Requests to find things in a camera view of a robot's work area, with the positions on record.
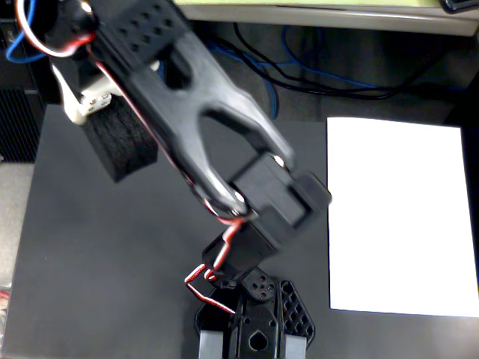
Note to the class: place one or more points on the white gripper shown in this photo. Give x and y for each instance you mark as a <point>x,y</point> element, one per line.
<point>123,143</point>

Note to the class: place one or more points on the black foam cube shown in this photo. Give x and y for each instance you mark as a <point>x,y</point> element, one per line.
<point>123,146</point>

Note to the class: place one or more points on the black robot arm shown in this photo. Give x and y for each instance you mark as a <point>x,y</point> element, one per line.
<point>179,101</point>

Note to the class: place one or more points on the black computer tower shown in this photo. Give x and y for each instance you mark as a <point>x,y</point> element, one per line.
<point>15,123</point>

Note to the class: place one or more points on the dark gray mat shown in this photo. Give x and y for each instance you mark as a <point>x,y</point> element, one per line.
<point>93,261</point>

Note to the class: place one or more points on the beige desk top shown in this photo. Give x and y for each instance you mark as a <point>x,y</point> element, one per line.
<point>318,18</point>

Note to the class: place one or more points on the gray clamp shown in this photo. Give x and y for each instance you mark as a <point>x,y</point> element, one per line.
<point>295,348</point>

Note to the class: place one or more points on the white paper sheet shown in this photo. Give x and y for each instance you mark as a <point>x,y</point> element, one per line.
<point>393,224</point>

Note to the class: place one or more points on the black device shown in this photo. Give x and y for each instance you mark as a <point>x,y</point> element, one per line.
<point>458,4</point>

